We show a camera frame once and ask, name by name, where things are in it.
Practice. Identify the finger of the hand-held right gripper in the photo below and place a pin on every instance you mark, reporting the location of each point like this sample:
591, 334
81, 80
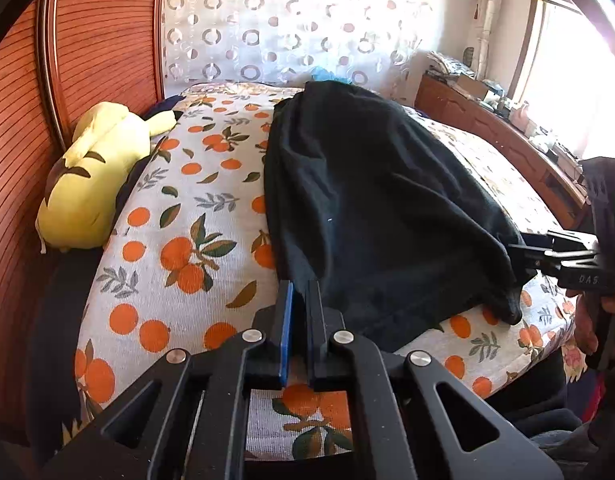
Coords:
542, 256
562, 239

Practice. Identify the orange fruit print sheet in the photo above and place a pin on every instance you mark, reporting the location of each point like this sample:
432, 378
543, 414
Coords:
187, 220

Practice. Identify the person's right hand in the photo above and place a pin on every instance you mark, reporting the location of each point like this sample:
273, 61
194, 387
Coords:
587, 325

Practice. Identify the clutter on cabinet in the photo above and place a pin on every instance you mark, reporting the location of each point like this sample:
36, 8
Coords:
487, 90

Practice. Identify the wooden cabinet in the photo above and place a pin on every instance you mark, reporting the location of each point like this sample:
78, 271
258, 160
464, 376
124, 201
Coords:
492, 130

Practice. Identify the black t-shirt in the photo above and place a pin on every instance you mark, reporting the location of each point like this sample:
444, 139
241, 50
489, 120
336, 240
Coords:
387, 200

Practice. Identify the floral blanket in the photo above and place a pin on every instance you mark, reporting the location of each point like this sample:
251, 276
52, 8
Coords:
512, 185

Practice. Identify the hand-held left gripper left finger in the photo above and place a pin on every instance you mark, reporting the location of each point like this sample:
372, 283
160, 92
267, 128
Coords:
287, 330

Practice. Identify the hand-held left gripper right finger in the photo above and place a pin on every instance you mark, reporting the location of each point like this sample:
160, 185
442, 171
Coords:
315, 330

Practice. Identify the yellow plush toy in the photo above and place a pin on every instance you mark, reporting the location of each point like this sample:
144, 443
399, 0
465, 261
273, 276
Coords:
94, 170

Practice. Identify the wooden slatted headboard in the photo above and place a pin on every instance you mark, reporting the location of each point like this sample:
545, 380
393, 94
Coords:
47, 85

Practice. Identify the red cloth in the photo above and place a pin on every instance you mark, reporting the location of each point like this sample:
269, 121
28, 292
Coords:
595, 400

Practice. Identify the grey cloth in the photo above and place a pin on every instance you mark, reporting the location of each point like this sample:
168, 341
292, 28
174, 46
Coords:
562, 442

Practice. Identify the bright window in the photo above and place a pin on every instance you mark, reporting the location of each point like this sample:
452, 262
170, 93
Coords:
567, 65

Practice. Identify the blue plastic object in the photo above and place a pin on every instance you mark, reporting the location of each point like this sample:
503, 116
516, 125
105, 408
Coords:
332, 74

